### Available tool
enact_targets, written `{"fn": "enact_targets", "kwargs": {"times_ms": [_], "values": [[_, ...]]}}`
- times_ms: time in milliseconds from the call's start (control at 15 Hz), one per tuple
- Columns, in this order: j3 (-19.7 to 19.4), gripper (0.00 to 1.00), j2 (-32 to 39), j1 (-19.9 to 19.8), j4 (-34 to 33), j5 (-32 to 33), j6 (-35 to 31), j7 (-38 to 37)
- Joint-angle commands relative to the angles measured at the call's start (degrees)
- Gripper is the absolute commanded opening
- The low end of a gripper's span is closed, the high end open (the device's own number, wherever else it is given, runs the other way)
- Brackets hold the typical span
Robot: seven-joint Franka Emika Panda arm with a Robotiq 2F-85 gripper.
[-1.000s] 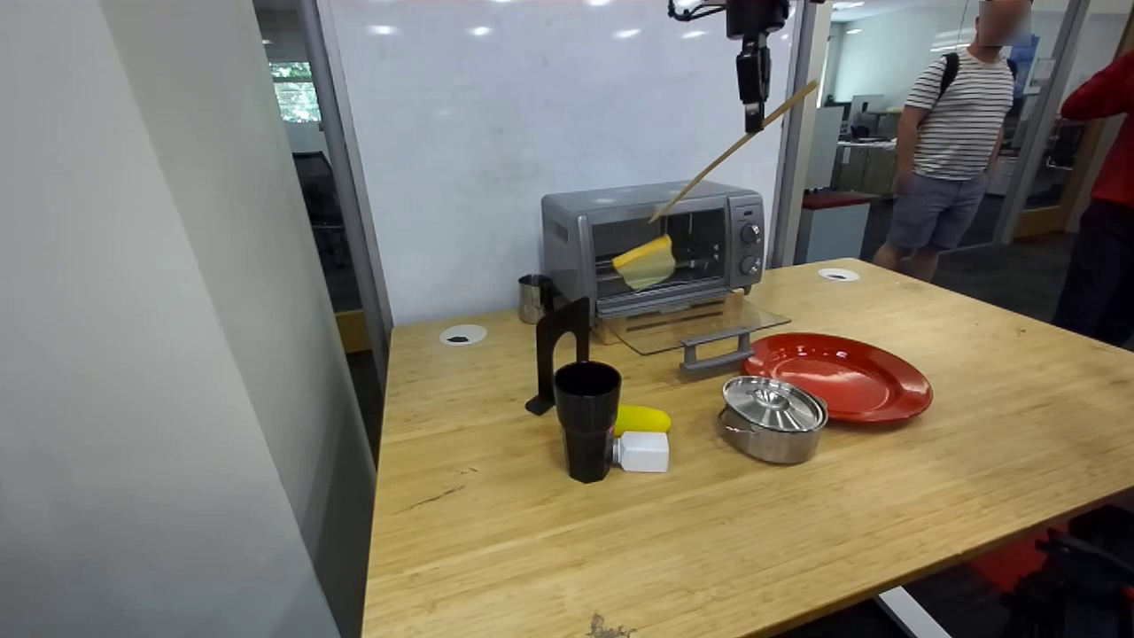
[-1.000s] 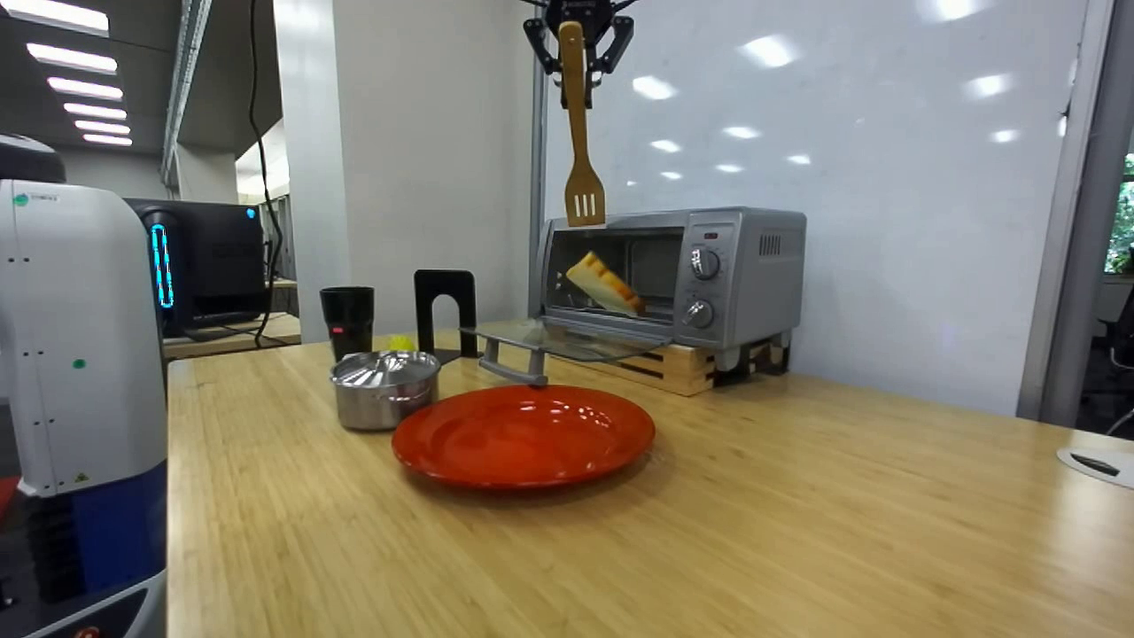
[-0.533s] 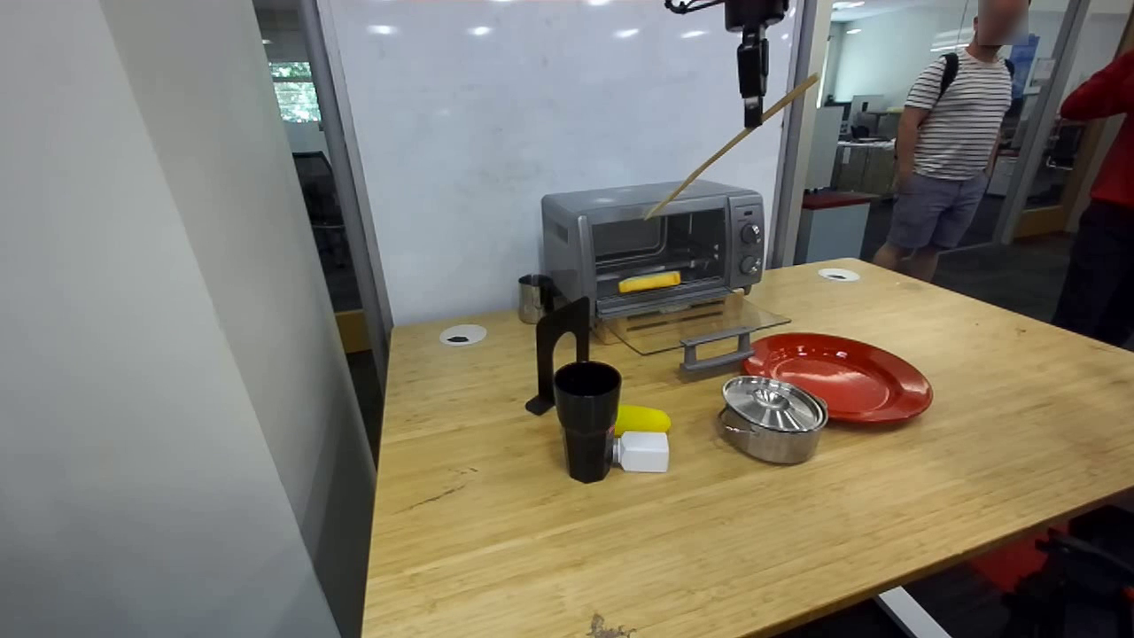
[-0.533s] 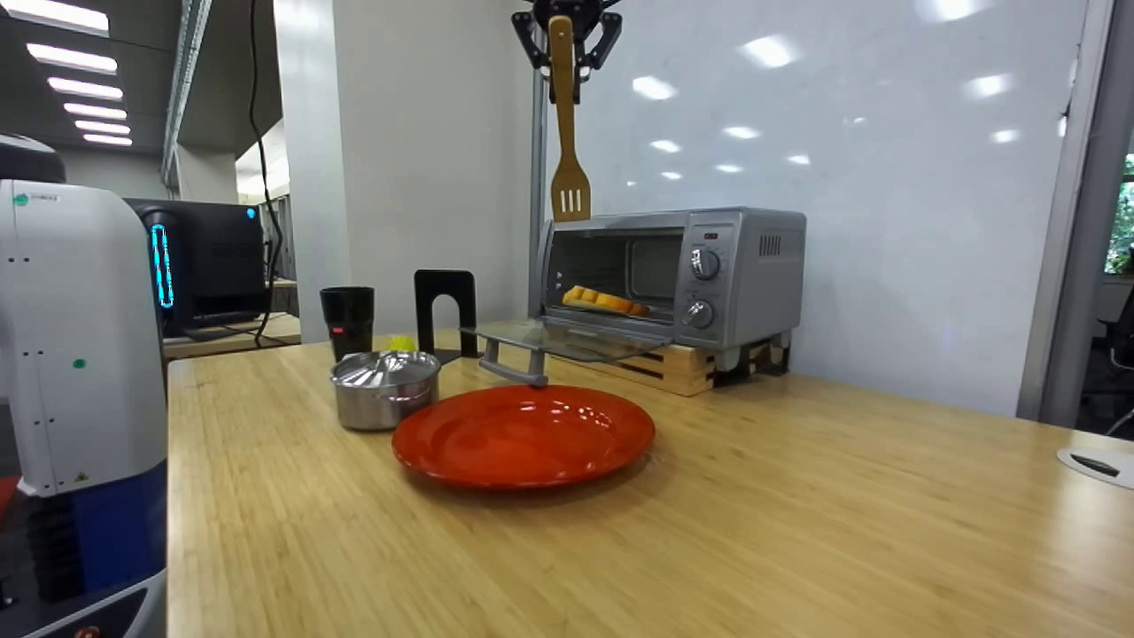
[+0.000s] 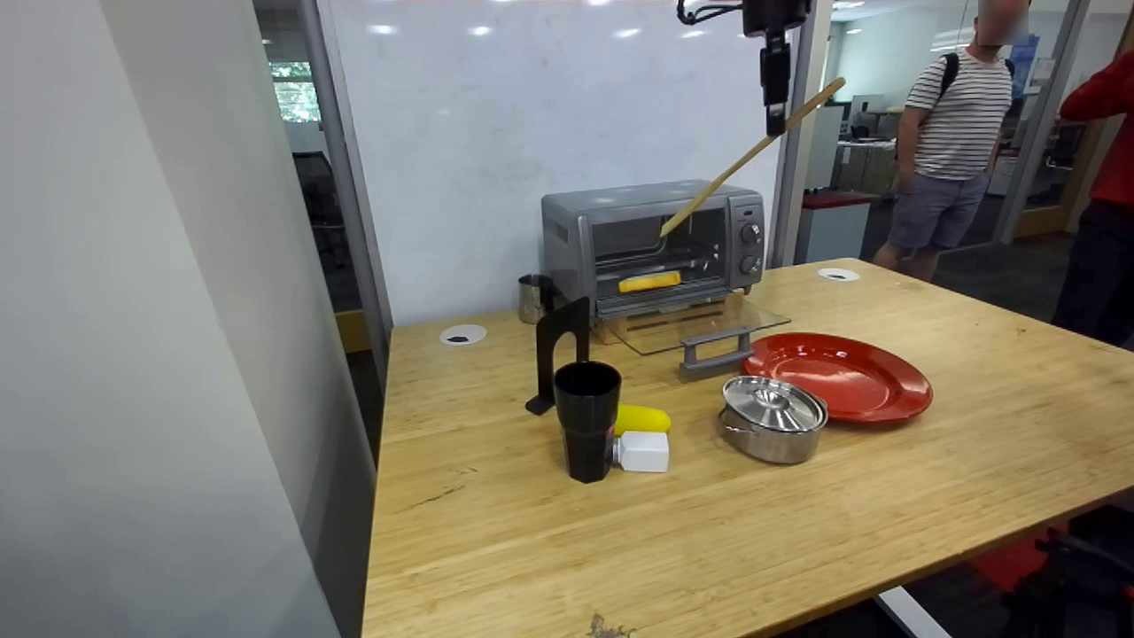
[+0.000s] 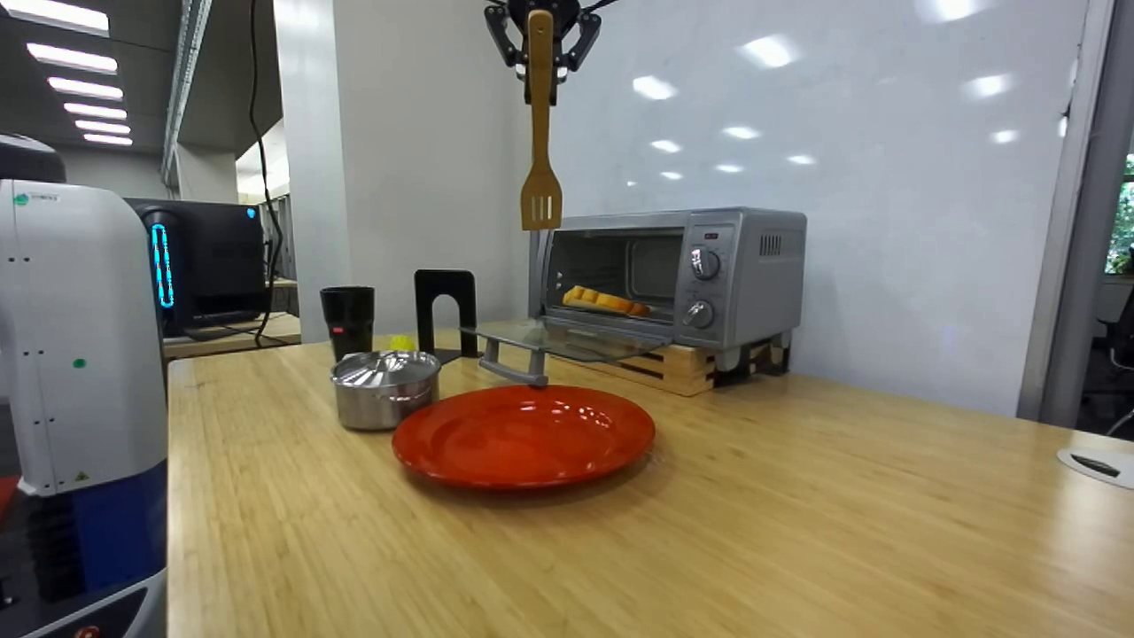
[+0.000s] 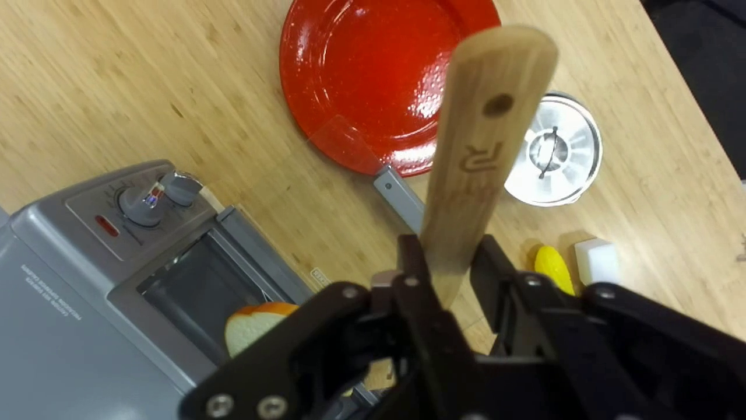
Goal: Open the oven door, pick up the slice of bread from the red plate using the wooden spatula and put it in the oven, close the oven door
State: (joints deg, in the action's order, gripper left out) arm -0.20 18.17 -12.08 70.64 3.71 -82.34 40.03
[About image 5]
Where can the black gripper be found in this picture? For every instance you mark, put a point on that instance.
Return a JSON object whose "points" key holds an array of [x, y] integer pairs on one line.
{"points": [[777, 16]]}

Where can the wooden spatula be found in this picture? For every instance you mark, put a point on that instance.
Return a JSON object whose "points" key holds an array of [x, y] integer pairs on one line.
{"points": [[732, 174]]}

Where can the slice of bread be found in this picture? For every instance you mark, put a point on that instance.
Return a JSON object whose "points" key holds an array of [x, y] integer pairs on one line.
{"points": [[650, 281]]}

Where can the silver toaster oven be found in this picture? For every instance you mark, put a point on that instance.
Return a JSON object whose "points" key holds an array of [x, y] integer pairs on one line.
{"points": [[568, 242]]}

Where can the red round plate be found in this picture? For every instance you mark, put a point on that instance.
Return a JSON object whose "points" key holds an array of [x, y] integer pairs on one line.
{"points": [[873, 375]]}

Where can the white cabinet with red top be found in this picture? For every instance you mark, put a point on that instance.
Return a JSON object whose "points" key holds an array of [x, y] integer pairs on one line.
{"points": [[832, 231]]}

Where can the man in striped shirt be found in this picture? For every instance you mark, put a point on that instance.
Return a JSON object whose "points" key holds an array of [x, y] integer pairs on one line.
{"points": [[956, 119]]}

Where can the steel pot lid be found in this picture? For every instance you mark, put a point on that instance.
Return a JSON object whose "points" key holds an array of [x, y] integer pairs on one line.
{"points": [[774, 400]]}

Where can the small metal cup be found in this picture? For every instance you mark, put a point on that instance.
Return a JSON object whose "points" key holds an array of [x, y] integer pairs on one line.
{"points": [[530, 301]]}

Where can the black metal stand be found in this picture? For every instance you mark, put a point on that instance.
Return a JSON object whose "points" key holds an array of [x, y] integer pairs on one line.
{"points": [[548, 355]]}

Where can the yellow small block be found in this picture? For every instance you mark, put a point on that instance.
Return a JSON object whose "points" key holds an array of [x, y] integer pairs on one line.
{"points": [[641, 415]]}

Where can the black plastic cup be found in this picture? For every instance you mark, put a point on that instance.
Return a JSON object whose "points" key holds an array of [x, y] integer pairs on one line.
{"points": [[584, 418]]}

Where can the white small block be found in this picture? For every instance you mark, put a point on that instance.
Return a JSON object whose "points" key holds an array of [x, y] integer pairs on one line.
{"points": [[641, 451]]}

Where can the red chair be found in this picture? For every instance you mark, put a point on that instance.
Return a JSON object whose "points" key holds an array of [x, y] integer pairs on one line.
{"points": [[1015, 561]]}

